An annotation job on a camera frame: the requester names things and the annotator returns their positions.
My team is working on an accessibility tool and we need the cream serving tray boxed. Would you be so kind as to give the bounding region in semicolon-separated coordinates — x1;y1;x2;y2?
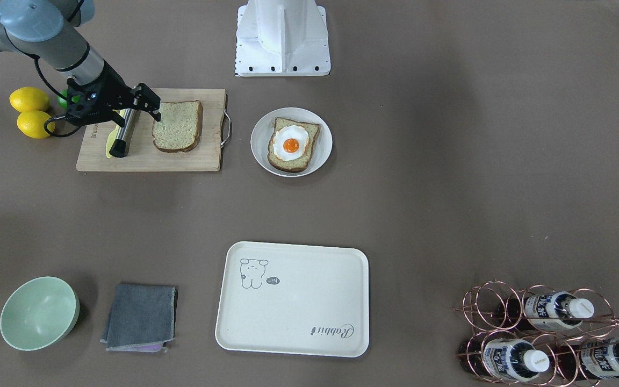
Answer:
214;241;370;358

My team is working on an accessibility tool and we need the bread slice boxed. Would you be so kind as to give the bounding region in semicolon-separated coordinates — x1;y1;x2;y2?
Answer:
267;117;321;173
152;100;203;153

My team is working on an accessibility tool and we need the upper bottle in rack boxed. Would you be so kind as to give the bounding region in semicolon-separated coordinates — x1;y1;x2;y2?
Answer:
494;291;595;333

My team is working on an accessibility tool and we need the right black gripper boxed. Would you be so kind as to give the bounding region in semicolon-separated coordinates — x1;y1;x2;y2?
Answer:
64;63;162;127

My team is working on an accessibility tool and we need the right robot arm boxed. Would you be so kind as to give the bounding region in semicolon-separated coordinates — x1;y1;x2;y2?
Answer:
0;1;161;127

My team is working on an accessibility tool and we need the grey folded cloth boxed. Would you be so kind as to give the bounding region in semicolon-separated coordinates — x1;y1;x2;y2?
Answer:
100;283;178;353

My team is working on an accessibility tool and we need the green lime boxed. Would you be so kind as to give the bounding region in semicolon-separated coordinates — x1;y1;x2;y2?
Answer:
57;89;69;111

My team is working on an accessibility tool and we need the lower bottle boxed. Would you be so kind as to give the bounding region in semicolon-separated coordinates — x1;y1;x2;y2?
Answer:
457;339;550;382
556;338;619;381

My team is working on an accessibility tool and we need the upper yellow lemon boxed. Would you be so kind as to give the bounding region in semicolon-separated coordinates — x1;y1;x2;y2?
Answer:
8;87;50;113

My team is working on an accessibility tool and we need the green bowl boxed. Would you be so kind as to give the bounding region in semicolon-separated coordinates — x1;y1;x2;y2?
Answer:
0;276;80;351

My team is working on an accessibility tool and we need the lower yellow lemon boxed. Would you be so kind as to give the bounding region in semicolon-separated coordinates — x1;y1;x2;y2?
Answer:
17;110;51;139

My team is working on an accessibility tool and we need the yellow plastic knife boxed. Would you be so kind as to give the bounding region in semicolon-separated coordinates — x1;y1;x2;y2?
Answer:
105;109;126;159

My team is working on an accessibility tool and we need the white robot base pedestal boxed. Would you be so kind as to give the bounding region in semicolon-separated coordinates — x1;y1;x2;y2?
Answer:
234;1;332;77

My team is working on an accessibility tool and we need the fried egg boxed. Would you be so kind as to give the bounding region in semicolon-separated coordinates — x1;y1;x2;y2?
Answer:
270;125;309;161

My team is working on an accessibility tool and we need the yellow lemon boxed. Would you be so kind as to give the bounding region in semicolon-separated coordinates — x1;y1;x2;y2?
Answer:
8;87;50;113
17;110;51;139

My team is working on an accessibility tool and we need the white plate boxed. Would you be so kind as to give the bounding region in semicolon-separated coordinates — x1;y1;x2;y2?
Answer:
250;107;333;178

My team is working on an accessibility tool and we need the copper wire bottle rack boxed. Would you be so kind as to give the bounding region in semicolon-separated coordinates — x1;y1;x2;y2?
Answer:
456;280;619;386

